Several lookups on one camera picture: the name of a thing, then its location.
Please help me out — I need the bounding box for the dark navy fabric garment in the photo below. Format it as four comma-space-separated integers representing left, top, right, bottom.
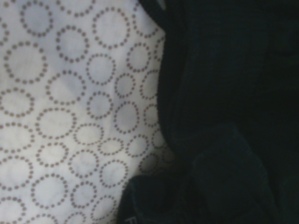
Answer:
137, 0, 299, 224

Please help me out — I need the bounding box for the white dotted-circle bed sheet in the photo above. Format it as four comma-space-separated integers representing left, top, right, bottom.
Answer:
0, 0, 176, 224

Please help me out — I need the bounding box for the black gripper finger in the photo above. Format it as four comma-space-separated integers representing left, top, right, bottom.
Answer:
116, 175, 164, 224

